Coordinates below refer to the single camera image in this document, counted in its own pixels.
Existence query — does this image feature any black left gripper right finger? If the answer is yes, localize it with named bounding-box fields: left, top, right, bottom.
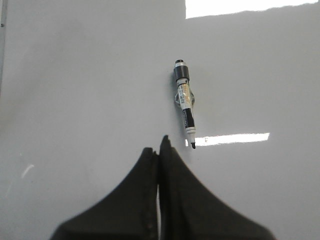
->
left=159, top=135, right=275, bottom=240

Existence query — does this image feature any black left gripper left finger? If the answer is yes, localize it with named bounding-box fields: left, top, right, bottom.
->
left=51, top=147, right=159, bottom=240

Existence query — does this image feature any black white whiteboard marker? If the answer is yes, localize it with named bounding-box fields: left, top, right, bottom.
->
left=173, top=59, right=196, bottom=149

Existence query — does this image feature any white whiteboard with aluminium frame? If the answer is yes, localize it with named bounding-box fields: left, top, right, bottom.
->
left=0, top=0, right=320, bottom=240

